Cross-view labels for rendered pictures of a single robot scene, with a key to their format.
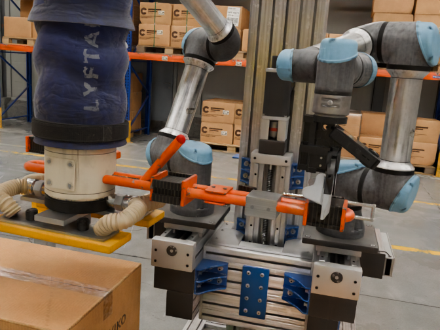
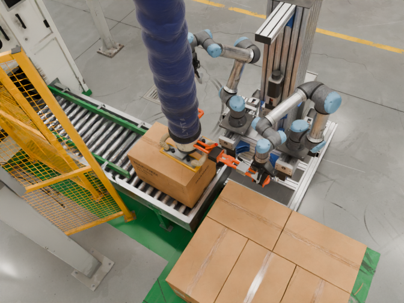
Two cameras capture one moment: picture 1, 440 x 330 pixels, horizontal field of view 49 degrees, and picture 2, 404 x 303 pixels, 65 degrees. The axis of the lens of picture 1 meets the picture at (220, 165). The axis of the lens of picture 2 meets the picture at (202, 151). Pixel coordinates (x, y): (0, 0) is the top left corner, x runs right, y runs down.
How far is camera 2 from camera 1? 1.55 m
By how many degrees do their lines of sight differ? 47
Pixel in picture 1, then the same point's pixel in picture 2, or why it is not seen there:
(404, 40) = (319, 103)
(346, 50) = (263, 151)
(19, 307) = (174, 172)
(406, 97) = (319, 120)
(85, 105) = (183, 134)
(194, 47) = not seen: hidden behind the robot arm
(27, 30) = not seen: outside the picture
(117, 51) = (192, 117)
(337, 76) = (260, 156)
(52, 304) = (183, 171)
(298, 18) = (287, 54)
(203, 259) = (240, 140)
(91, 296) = not seen: hidden behind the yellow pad
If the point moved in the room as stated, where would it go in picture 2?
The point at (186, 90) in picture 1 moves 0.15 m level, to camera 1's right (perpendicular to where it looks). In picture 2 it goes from (234, 72) to (255, 76)
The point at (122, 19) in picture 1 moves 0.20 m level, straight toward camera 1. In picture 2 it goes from (192, 110) to (187, 137)
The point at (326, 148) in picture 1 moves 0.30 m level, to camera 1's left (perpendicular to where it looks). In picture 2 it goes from (258, 168) to (210, 157)
